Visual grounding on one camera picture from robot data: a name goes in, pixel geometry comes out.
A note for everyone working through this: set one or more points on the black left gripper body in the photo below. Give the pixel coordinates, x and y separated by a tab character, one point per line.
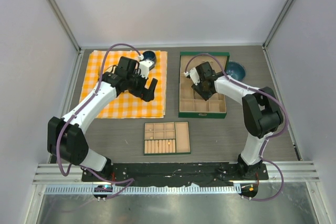
136	86

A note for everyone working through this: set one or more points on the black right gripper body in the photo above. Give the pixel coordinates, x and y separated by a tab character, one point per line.
200	89

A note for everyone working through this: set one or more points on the green jewelry tray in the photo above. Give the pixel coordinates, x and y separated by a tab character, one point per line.
167	138

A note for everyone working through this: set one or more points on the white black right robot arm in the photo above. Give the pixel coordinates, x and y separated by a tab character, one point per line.
261	111

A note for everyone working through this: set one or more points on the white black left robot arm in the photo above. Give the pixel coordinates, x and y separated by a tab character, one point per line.
66	135

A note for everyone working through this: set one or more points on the green jewelry box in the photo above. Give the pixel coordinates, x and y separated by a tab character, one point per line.
191	105

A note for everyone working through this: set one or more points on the yellow white checkered cloth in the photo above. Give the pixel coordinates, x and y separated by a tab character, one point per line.
127	106

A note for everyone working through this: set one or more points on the dark blue ceramic mug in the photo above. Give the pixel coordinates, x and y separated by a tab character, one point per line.
149	55

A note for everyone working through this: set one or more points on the blue ceramic bowl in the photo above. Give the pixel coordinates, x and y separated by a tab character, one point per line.
236	71

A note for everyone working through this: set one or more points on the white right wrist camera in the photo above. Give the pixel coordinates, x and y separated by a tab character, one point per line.
193	75

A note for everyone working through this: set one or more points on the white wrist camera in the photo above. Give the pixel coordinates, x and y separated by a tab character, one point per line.
145	67
193	75

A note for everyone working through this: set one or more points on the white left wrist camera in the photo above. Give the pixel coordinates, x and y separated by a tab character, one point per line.
145	67

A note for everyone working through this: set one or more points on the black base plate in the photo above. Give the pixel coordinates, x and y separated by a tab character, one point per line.
203	174

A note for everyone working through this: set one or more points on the aluminium front rail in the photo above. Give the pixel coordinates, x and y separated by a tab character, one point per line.
279	174

